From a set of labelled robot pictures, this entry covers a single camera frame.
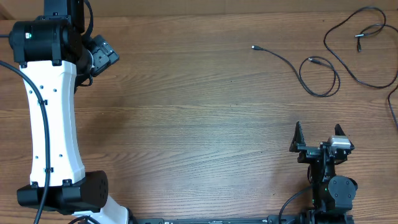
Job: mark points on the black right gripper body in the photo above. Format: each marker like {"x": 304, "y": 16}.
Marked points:
{"x": 318, "y": 168}

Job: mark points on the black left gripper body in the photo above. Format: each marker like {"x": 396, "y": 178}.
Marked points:
{"x": 102, "y": 56}

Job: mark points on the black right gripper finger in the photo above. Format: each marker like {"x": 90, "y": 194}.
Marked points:
{"x": 298, "y": 141}
{"x": 339, "y": 131}

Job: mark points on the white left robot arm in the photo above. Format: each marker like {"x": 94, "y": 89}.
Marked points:
{"x": 54, "y": 55}

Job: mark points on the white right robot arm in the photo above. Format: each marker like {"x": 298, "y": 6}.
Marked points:
{"x": 332, "y": 194}

